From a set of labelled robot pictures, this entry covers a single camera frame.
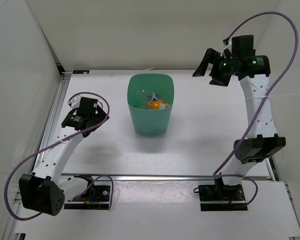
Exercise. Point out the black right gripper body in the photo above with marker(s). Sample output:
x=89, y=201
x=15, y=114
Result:
x=223, y=65

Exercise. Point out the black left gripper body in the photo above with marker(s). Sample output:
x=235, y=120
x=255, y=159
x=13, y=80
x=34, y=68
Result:
x=99, y=117

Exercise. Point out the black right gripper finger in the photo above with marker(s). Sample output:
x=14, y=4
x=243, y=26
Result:
x=220, y=80
x=209, y=58

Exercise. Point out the clear plastic bottle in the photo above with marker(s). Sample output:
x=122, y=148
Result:
x=146, y=98

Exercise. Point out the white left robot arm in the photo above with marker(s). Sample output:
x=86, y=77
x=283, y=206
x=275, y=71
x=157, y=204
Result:
x=121, y=140

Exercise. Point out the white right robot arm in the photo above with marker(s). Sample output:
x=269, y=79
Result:
x=253, y=72

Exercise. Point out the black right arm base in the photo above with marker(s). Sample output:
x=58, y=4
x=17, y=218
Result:
x=215, y=198

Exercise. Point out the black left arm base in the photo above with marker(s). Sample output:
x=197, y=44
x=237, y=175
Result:
x=97, y=196

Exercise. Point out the green plastic bin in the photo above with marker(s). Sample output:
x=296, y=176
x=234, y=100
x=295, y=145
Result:
x=148, y=121

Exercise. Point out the blue corner label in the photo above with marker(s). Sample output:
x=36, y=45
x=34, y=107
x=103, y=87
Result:
x=81, y=71

